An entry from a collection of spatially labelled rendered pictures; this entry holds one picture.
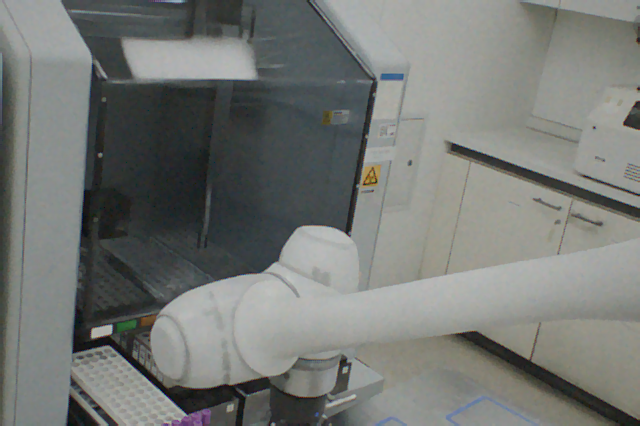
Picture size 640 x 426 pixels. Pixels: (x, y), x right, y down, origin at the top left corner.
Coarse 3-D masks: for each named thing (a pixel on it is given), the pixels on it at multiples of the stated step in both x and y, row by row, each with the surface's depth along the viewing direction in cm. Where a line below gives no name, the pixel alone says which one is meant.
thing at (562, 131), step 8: (528, 120) 412; (536, 120) 408; (544, 120) 405; (528, 128) 411; (536, 128) 409; (544, 128) 406; (552, 128) 402; (560, 128) 399; (568, 128) 396; (576, 128) 395; (560, 136) 400; (568, 136) 396; (576, 136) 393
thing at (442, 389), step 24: (408, 384) 169; (432, 384) 170; (456, 384) 172; (480, 384) 173; (360, 408) 157; (384, 408) 159; (408, 408) 160; (432, 408) 161; (456, 408) 163; (480, 408) 164; (504, 408) 165
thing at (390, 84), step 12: (384, 84) 168; (396, 84) 170; (384, 96) 169; (396, 96) 171; (384, 108) 170; (396, 108) 173; (384, 132) 173; (372, 168) 174; (372, 180) 175; (360, 192) 174; (372, 192) 176; (360, 204) 175; (372, 204) 178
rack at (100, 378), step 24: (72, 360) 151; (96, 360) 152; (120, 360) 153; (72, 384) 152; (96, 384) 145; (120, 384) 146; (144, 384) 147; (96, 408) 146; (120, 408) 138; (144, 408) 139; (168, 408) 140
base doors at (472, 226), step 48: (480, 192) 363; (528, 192) 344; (432, 240) 386; (480, 240) 365; (528, 240) 347; (576, 240) 331; (624, 240) 316; (528, 336) 352; (576, 336) 335; (624, 336) 320; (576, 384) 338; (624, 384) 322
